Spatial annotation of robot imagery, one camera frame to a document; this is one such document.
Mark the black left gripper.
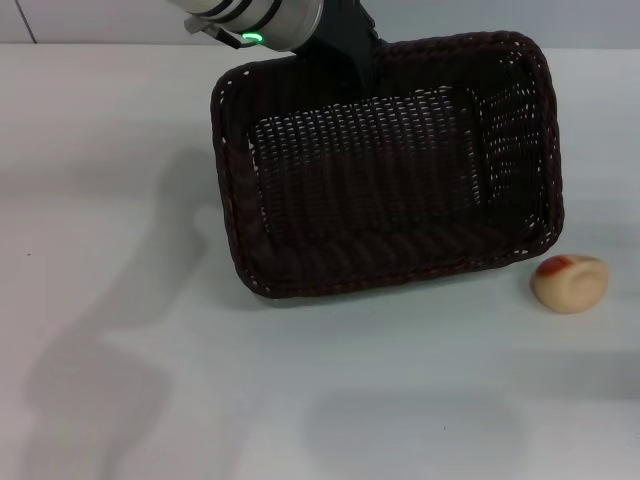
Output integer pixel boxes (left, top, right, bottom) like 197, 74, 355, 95
294, 0, 387, 95

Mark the dark brown woven basket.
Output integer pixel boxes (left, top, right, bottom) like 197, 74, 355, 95
209, 30, 566, 301

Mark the shell-shaped beige bread roll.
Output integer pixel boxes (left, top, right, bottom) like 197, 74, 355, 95
531, 254, 610, 315

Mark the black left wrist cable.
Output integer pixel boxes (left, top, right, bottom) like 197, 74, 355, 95
183, 17, 251, 51

